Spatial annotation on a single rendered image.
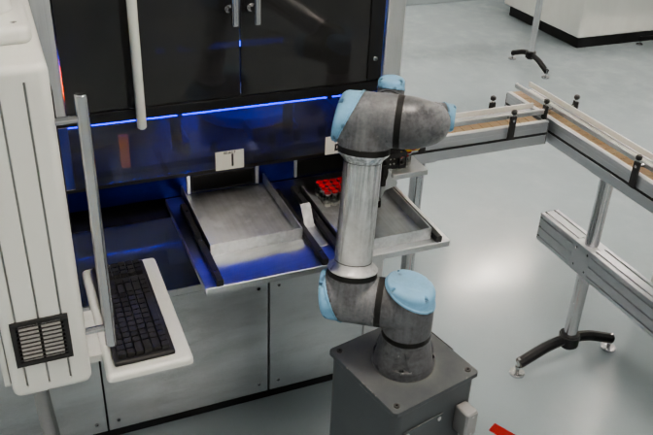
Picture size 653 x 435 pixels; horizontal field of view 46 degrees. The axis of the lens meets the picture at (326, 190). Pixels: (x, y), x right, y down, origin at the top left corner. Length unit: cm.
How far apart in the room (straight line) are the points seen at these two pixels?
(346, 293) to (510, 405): 139
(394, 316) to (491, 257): 206
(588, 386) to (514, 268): 79
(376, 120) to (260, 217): 72
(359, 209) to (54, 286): 65
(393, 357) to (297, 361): 100
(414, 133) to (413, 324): 44
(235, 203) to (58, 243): 80
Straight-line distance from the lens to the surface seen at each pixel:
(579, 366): 327
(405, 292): 174
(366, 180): 167
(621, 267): 287
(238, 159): 226
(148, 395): 269
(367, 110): 163
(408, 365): 183
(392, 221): 225
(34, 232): 162
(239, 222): 222
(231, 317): 257
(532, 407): 304
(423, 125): 163
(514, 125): 281
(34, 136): 153
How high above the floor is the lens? 204
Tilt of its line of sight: 29 degrees down
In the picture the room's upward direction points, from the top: 2 degrees clockwise
